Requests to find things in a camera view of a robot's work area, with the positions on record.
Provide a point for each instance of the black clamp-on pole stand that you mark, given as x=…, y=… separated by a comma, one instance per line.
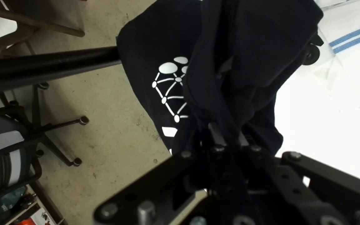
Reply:
x=43, y=69

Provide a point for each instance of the white towel with blue stripes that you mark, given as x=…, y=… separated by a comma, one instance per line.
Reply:
x=356, y=38

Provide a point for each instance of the black shirt with white print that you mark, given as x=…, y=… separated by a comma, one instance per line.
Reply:
x=247, y=50

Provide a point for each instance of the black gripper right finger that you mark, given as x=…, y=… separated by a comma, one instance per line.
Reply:
x=313, y=188

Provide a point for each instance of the low shelf with items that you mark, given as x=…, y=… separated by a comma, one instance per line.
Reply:
x=18, y=208

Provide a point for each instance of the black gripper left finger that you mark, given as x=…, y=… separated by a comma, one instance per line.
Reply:
x=176, y=183

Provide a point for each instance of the black swivel office chair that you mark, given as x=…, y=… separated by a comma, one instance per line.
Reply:
x=1, y=142

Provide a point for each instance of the wooden furniture frame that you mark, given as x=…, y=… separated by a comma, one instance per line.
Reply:
x=43, y=17

